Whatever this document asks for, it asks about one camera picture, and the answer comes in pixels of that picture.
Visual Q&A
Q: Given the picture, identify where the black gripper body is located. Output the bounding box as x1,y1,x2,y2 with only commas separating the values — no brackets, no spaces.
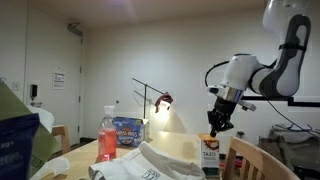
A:
207,97,236,132

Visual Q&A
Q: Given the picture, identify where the white orange Tazo tea box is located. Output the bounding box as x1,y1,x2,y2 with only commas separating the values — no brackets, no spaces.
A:
198,134,220,177

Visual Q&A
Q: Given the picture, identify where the beige cardboard box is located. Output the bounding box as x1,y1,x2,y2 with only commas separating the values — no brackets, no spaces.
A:
143,119,150,140

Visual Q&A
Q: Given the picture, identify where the white paper bag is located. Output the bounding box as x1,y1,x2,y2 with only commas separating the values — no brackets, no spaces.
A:
88,143,205,180

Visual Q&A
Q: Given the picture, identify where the blue snack box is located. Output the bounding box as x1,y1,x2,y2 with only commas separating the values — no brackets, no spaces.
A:
113,117,144,147

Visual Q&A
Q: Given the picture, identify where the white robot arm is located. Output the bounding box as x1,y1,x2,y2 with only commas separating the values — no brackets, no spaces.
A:
207,0,311,137

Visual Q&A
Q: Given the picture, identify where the green bag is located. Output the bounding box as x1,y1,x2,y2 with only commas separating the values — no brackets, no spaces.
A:
0,82,58,180

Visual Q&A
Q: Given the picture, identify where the desk lamp with red shade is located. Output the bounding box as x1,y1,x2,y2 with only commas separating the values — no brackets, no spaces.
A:
133,78,173,118

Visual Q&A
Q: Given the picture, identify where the wooden chair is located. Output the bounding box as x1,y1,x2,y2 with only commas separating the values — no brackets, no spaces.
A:
52,125,71,154
221,137,300,180

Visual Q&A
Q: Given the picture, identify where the pink liquid spray bottle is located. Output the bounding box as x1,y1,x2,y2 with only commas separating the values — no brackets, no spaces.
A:
98,105,117,161

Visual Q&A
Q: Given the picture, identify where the wooden chair far left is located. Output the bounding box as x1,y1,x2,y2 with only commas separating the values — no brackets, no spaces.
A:
52,125,71,154

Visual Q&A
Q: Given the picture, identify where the white door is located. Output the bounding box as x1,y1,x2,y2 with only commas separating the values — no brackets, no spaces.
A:
26,6,82,144

